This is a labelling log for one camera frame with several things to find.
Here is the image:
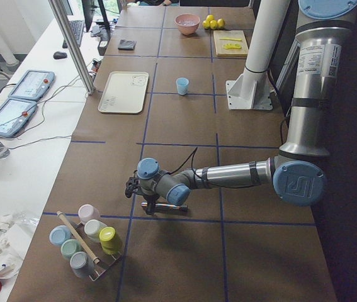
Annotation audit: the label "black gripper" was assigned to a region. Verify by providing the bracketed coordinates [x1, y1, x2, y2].
[125, 171, 159, 215]

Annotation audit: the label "steel muddler black tip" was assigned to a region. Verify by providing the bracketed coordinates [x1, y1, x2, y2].
[141, 202, 188, 213]

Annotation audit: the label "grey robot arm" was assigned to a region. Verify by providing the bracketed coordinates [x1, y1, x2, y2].
[125, 1, 357, 214]

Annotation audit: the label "yellow-green upturned cup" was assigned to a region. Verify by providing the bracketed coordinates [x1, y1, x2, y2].
[99, 226, 122, 255]

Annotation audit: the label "white upturned cup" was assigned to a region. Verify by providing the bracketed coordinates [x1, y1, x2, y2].
[84, 219, 107, 243]

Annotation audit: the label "pink upturned cup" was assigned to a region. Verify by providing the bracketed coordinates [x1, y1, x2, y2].
[77, 204, 101, 225]

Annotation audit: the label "grey upturned cup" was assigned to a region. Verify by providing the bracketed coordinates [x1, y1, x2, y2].
[69, 252, 94, 278]

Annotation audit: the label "mint green upturned cup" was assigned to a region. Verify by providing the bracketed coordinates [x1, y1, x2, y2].
[60, 238, 83, 260]

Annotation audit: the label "blue upturned cup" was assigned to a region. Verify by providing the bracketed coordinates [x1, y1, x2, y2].
[49, 225, 72, 247]

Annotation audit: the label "light blue plastic cup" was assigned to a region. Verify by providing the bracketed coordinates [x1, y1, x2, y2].
[176, 77, 190, 96]

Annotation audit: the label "pink bowl of ice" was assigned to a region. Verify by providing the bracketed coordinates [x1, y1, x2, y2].
[174, 13, 200, 35]

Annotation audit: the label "cream bear serving tray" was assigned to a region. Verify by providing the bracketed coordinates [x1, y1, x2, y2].
[98, 71, 149, 114]

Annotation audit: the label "lower teach pendant tablet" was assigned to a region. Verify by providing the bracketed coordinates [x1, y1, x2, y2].
[0, 98, 37, 138]

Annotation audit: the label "teach pendant tablet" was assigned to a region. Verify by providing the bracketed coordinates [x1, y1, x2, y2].
[8, 70, 55, 101]
[0, 98, 37, 138]

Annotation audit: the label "folded grey cloth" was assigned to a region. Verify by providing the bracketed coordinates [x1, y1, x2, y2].
[118, 39, 137, 51]

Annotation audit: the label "upper teach pendant tablet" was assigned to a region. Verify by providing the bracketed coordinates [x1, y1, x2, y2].
[8, 70, 55, 101]

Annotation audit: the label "black computer mouse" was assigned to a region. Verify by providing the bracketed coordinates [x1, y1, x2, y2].
[53, 51, 67, 60]

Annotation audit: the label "lemon slices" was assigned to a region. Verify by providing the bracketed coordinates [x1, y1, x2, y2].
[223, 43, 242, 50]

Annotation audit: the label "wooden cutting board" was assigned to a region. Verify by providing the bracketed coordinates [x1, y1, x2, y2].
[213, 30, 249, 57]

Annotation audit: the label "yellow plastic knife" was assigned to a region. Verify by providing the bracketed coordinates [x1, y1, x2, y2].
[219, 37, 242, 42]

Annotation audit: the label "whole lemon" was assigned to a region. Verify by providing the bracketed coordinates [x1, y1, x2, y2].
[217, 18, 225, 29]
[202, 14, 218, 30]

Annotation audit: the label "black keyboard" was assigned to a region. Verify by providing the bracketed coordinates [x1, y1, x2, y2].
[69, 20, 85, 47]

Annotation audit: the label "white wire cup rack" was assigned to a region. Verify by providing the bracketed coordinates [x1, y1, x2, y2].
[67, 216, 122, 281]

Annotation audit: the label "wooden rack handle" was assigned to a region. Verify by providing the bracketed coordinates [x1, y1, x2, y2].
[57, 211, 101, 264]

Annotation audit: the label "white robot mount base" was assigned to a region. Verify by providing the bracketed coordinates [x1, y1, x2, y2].
[226, 0, 290, 110]

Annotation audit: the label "aluminium frame post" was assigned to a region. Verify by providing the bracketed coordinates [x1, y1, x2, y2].
[48, 0, 95, 95]

